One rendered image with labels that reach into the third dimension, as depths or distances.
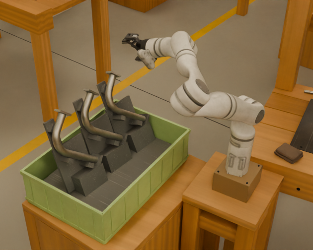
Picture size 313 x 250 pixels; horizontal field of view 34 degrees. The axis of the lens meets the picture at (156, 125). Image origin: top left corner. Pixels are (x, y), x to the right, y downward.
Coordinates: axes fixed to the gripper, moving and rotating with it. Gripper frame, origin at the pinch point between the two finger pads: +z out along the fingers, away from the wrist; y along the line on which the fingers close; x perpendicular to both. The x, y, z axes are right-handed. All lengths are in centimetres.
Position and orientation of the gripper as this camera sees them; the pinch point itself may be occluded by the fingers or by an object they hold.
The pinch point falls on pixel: (130, 50)
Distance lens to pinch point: 206.1
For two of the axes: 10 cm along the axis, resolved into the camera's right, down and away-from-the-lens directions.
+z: -6.4, -0.6, 7.6
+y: -5.6, -6.5, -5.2
